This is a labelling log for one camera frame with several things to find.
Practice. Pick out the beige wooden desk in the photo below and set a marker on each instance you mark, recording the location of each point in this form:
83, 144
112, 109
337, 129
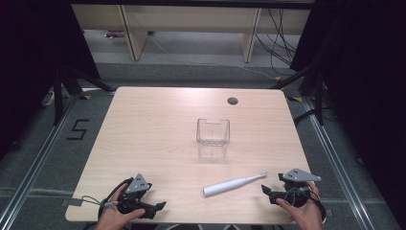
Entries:
191, 19

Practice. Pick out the grey table grommet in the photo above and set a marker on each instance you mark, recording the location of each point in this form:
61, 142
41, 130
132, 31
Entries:
232, 101

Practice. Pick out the metal floor rail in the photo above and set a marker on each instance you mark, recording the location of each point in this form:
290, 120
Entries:
338, 172
38, 163

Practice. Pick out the black curtain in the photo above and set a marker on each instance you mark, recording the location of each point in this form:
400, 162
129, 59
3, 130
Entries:
28, 64
367, 80

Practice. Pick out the small pink object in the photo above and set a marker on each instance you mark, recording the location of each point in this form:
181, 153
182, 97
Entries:
114, 34

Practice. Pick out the person's left hand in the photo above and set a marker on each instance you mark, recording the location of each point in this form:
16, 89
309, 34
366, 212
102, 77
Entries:
112, 214

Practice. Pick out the white electric toothbrush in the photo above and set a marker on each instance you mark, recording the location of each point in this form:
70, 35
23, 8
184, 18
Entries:
233, 185

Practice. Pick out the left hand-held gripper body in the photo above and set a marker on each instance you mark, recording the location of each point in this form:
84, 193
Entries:
137, 184

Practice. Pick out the clear plastic container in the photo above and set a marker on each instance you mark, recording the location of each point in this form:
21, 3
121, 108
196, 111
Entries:
213, 138

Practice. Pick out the grey tape patch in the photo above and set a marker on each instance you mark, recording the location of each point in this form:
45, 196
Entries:
74, 202

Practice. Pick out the yellow tape piece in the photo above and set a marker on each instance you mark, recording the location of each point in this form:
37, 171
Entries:
85, 96
295, 99

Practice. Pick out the person's right hand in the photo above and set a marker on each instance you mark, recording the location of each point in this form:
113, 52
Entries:
303, 214

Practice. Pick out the black metal stand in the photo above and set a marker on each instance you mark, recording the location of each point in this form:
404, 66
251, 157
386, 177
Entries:
58, 96
318, 96

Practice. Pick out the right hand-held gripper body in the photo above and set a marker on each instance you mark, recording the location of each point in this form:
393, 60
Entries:
298, 179

